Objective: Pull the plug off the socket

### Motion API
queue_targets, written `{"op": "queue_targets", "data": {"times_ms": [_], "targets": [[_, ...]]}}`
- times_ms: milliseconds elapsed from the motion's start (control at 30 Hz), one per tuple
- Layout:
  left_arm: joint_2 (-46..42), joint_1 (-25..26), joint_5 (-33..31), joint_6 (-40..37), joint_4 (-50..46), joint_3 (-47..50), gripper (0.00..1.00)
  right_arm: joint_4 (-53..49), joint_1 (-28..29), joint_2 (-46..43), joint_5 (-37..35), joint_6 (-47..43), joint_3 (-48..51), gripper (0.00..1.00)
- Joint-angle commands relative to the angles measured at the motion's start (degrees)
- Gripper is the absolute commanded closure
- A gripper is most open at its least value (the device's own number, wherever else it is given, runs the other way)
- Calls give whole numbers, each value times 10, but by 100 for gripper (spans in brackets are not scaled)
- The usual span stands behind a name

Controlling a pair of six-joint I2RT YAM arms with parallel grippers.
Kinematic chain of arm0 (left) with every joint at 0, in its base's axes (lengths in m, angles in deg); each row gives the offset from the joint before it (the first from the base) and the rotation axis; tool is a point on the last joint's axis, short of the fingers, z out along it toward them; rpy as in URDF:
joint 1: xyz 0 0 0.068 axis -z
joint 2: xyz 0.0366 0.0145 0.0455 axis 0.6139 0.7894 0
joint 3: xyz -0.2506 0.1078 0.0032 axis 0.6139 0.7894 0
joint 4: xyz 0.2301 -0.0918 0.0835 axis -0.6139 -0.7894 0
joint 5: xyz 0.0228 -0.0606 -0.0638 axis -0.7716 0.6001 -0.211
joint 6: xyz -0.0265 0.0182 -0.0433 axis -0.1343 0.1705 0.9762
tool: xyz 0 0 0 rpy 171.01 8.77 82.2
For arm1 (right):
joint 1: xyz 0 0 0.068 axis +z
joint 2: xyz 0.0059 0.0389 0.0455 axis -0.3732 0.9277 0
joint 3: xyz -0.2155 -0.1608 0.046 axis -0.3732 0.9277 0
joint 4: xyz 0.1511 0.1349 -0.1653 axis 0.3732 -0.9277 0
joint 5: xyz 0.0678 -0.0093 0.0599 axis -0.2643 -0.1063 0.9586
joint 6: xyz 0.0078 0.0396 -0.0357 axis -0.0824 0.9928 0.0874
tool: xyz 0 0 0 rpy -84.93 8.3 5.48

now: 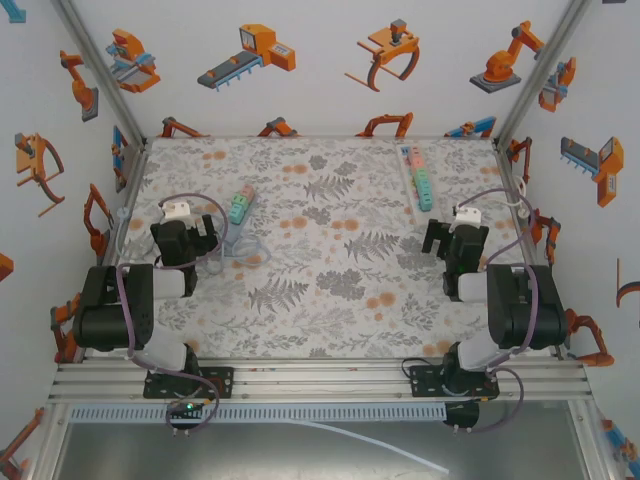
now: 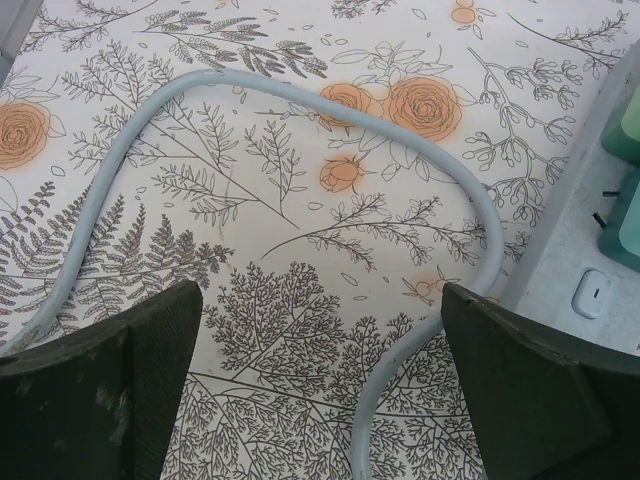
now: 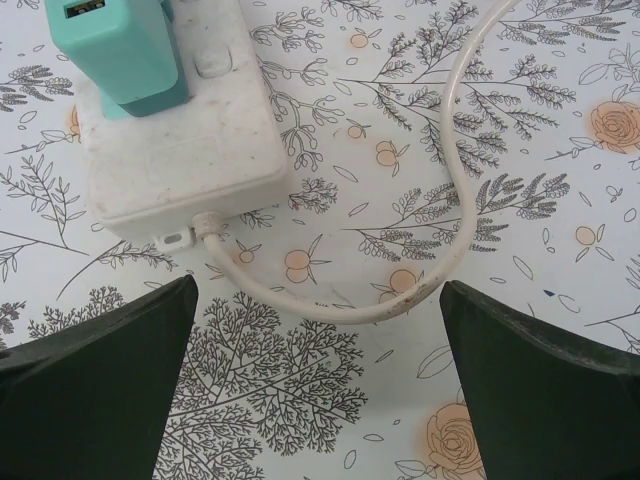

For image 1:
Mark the controller board with green light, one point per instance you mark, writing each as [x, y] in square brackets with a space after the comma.
[187, 407]

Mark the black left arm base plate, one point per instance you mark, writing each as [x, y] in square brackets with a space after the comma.
[225, 382]

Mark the white plastic tube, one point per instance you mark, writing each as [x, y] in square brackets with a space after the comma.
[446, 471]

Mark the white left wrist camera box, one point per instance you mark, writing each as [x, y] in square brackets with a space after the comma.
[175, 210]

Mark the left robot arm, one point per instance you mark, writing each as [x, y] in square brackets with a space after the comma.
[110, 320]

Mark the aluminium side rail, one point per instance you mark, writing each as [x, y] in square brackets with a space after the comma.
[505, 165]
[135, 170]

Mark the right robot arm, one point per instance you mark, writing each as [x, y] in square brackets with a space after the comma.
[525, 315]

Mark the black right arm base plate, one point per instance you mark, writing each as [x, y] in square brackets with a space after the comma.
[425, 382]

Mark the grey metal sheet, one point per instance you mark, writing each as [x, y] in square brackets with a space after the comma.
[250, 455]

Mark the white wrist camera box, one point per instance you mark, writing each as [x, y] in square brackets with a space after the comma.
[467, 216]
[175, 210]

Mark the black controller box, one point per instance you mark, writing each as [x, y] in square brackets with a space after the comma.
[462, 412]

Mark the floral tablecloth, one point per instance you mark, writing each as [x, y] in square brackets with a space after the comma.
[325, 300]

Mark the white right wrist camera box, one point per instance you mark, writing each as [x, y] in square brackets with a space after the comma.
[467, 216]

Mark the white power strip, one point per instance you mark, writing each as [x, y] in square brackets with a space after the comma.
[406, 170]

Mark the aluminium frame rail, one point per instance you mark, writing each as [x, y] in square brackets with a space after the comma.
[320, 385]

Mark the aluminium corner post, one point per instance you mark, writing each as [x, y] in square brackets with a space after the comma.
[539, 75]
[102, 75]

